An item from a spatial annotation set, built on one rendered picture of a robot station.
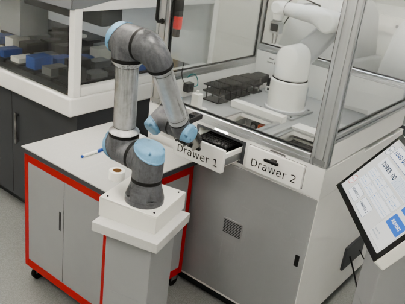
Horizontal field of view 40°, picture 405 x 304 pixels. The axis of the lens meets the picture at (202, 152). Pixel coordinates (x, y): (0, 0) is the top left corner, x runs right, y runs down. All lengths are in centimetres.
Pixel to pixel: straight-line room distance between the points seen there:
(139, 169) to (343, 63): 89
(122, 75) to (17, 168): 181
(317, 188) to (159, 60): 93
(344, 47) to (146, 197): 95
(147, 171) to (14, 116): 164
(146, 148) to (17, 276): 138
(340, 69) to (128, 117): 84
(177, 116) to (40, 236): 112
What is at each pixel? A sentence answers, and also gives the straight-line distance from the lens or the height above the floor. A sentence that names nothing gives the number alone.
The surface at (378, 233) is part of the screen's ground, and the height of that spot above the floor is 100.
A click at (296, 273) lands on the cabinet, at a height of 41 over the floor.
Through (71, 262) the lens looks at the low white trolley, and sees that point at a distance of 274.
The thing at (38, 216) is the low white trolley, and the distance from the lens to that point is 283.
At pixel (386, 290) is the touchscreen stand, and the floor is 74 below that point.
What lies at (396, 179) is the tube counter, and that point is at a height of 111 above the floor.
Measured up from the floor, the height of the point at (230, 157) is 87.
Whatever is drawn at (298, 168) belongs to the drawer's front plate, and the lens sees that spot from 241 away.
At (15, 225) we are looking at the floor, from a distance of 358.
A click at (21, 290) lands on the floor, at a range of 305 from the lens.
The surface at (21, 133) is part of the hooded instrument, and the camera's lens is 354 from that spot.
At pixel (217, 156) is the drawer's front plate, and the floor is 89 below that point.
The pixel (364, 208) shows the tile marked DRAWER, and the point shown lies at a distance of 198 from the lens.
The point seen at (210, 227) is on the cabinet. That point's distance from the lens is 283.
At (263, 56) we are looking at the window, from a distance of 244.
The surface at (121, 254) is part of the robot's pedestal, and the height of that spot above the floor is 64.
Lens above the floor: 185
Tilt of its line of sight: 23 degrees down
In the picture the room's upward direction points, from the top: 7 degrees clockwise
